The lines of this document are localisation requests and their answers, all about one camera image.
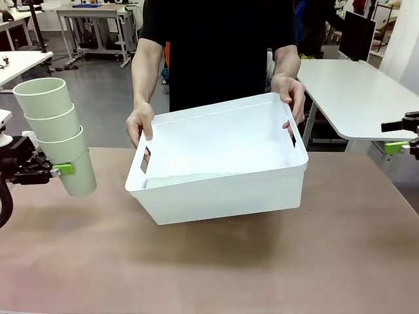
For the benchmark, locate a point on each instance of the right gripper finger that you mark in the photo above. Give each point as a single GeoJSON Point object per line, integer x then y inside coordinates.
{"type": "Point", "coordinates": [393, 126]}
{"type": "Point", "coordinates": [396, 147]}

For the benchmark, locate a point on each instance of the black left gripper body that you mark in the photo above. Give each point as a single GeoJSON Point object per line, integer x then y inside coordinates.
{"type": "Point", "coordinates": [19, 163]}

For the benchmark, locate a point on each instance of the white plastic storage basket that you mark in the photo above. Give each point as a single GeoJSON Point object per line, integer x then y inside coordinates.
{"type": "Point", "coordinates": [229, 196]}

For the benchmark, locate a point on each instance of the person's right forearm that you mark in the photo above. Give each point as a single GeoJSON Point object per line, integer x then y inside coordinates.
{"type": "Point", "coordinates": [147, 72]}

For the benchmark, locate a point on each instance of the person's left forearm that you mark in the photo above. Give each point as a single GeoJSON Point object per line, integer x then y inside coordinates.
{"type": "Point", "coordinates": [286, 62]}

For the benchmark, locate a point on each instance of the person's right hand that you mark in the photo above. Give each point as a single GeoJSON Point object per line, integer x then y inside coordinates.
{"type": "Point", "coordinates": [139, 124]}

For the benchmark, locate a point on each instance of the person's left hand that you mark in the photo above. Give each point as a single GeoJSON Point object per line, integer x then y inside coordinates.
{"type": "Point", "coordinates": [289, 91]}

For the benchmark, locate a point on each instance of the large white desk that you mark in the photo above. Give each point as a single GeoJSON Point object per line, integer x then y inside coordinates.
{"type": "Point", "coordinates": [353, 98]}

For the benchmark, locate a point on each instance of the black computer monitor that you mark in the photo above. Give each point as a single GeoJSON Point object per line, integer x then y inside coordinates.
{"type": "Point", "coordinates": [358, 32]}

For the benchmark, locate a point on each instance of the white side table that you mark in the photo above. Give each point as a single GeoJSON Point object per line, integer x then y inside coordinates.
{"type": "Point", "coordinates": [19, 62]}

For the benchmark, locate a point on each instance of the background person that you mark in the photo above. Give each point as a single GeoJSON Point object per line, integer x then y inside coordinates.
{"type": "Point", "coordinates": [314, 26]}

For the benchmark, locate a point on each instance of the black vertical pole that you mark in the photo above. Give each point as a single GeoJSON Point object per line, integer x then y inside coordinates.
{"type": "Point", "coordinates": [37, 29]}

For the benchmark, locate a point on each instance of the orange garment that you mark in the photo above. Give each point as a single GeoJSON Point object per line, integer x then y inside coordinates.
{"type": "Point", "coordinates": [167, 55]}

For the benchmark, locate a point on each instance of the white workbench with metal legs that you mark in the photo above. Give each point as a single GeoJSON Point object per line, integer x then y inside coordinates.
{"type": "Point", "coordinates": [88, 11]}

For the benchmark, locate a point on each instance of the person's black t-shirt torso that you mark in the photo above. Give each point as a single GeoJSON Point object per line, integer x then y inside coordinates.
{"type": "Point", "coordinates": [216, 49]}

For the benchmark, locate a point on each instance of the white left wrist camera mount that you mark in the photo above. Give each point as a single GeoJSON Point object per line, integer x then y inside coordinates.
{"type": "Point", "coordinates": [4, 137]}

